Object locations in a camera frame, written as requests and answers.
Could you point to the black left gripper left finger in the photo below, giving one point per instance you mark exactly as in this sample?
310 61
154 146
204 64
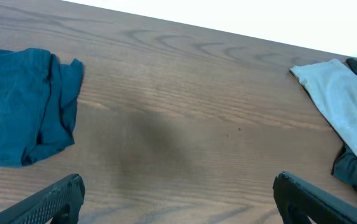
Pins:
58 203

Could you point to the navy blue denim shorts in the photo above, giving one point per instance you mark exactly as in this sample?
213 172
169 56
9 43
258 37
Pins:
38 105

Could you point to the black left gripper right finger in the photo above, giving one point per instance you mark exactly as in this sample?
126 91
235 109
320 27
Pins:
300 202

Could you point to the black garment with white tag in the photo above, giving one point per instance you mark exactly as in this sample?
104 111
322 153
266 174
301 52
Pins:
352 174

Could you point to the beige khaki shorts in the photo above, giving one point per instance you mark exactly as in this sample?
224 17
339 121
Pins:
333 89

